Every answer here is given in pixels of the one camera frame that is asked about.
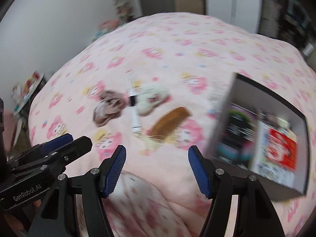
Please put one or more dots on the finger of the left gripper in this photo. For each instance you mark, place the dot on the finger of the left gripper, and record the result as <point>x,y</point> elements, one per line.
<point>70,152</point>
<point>56,143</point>

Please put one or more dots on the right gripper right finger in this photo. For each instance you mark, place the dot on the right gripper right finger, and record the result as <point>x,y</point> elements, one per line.
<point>256,215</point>

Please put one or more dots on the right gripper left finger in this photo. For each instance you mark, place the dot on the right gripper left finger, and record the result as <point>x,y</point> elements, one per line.
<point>57,214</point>

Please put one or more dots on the brown beige sock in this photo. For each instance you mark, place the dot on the brown beige sock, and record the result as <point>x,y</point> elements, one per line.
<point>110,107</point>

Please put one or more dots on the red booklet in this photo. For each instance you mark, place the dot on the red booklet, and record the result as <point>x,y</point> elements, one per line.
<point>281,150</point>

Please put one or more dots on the black storage box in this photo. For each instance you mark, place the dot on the black storage box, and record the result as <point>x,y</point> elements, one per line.
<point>272,111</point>

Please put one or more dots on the white fluffy plush clip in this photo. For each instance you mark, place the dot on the white fluffy plush clip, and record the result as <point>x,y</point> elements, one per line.
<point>149,97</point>

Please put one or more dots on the black green package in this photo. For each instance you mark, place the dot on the black green package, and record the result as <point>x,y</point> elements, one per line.
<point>237,143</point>

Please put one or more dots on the white pen with tassel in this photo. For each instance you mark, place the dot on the white pen with tassel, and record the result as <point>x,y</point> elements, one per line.
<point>132,96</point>

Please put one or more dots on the brown wooden comb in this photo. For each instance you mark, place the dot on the brown wooden comb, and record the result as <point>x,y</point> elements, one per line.
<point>167,124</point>

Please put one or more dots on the pink cartoon print blanket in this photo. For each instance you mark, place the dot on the pink cartoon print blanket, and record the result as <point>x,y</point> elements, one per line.
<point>157,194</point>

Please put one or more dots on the crumpled clear plastic wrap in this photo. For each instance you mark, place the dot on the crumpled clear plastic wrap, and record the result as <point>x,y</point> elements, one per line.
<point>217,98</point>

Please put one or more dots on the white shelf rack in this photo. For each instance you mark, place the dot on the white shelf rack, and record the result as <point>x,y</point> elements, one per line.
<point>127,10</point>

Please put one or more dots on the dark open wardrobe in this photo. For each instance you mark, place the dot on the dark open wardrobe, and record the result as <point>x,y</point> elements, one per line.
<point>288,21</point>

